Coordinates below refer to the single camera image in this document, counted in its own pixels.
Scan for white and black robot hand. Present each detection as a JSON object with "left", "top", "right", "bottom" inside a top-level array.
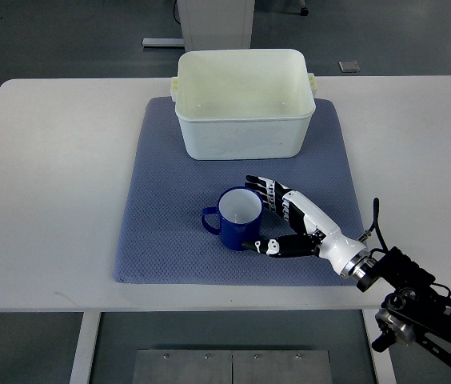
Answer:
[{"left": 243, "top": 175, "right": 365, "bottom": 278}]

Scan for blue enamel mug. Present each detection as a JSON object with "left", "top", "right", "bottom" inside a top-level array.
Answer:
[{"left": 201, "top": 186, "right": 264, "bottom": 251}]

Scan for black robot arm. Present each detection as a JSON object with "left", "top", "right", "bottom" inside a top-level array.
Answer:
[{"left": 341, "top": 247, "right": 451, "bottom": 368}]

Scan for white plastic box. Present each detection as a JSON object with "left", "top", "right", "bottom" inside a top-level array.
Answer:
[{"left": 170, "top": 49, "right": 316, "bottom": 160}]

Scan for white table right leg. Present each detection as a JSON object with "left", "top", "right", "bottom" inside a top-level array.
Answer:
[{"left": 361, "top": 309, "right": 397, "bottom": 384}]

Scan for white table leg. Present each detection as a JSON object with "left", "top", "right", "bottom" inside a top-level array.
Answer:
[
  {"left": 361, "top": 309, "right": 397, "bottom": 384},
  {"left": 69, "top": 311, "right": 102, "bottom": 384}
]

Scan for blue-grey textured mat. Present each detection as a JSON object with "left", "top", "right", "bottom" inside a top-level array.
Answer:
[{"left": 114, "top": 97, "right": 364, "bottom": 286}]

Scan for grey floor socket plate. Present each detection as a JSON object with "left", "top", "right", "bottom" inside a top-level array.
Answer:
[{"left": 337, "top": 60, "right": 361, "bottom": 74}]

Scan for white table left leg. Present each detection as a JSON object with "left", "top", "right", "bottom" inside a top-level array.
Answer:
[{"left": 69, "top": 311, "right": 102, "bottom": 384}]

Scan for grey foot bar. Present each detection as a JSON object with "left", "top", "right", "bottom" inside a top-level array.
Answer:
[{"left": 142, "top": 38, "right": 185, "bottom": 48}]

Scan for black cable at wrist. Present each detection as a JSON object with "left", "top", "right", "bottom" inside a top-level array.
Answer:
[{"left": 359, "top": 197, "right": 389, "bottom": 253}]

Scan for metal base plate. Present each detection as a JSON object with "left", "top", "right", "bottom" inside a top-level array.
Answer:
[{"left": 132, "top": 350, "right": 333, "bottom": 383}]

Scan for white pedestal column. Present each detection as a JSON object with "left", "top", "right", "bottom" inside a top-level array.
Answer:
[{"left": 177, "top": 0, "right": 255, "bottom": 52}]

